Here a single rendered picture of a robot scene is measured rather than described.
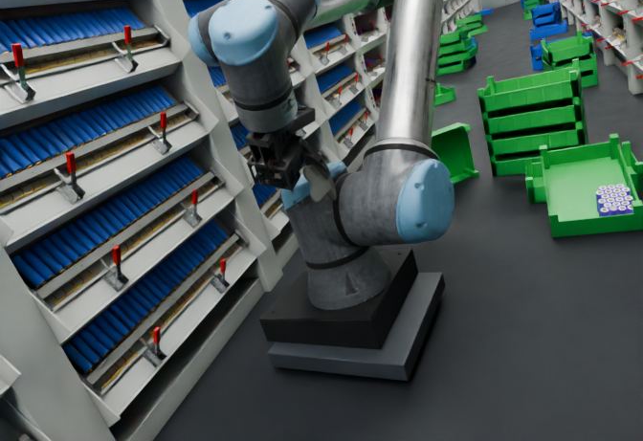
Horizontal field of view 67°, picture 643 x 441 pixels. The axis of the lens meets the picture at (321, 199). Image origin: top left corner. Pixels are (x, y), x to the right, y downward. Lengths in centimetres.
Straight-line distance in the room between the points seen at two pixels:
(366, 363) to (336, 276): 18
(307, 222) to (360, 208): 13
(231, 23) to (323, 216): 43
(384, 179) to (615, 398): 51
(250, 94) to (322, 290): 49
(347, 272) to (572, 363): 44
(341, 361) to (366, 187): 35
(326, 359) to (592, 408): 47
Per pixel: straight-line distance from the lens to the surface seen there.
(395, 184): 86
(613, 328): 109
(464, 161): 191
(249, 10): 67
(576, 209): 146
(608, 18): 320
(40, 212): 96
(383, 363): 97
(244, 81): 67
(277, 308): 112
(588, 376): 99
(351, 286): 101
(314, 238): 98
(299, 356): 106
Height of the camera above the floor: 67
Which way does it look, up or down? 19 degrees down
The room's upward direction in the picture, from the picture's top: 18 degrees counter-clockwise
